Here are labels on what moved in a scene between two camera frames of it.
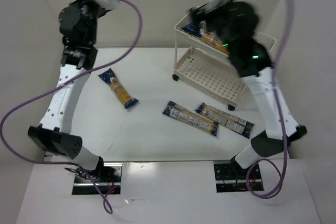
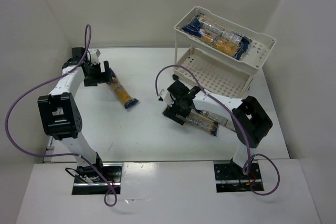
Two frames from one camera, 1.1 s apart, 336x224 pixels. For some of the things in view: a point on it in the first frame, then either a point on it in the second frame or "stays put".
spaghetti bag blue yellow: x=117 y=88 stays put
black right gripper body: x=200 y=14 to x=176 y=114
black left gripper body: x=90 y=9 to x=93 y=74
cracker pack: x=175 y=110 stays put
